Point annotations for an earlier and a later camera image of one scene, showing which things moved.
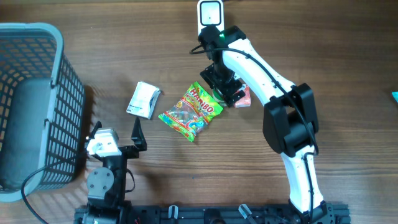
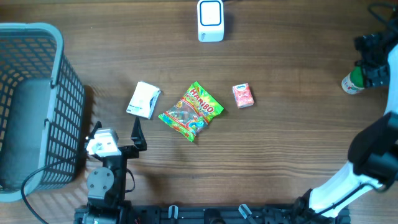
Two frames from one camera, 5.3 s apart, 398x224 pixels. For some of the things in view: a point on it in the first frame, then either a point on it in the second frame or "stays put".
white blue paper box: (143, 100) stays put
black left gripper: (131, 152) stays put
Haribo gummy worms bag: (190, 114) stays put
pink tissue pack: (246, 101) stays put
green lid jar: (219, 96) → (354, 81)
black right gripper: (226, 89) → (373, 76)
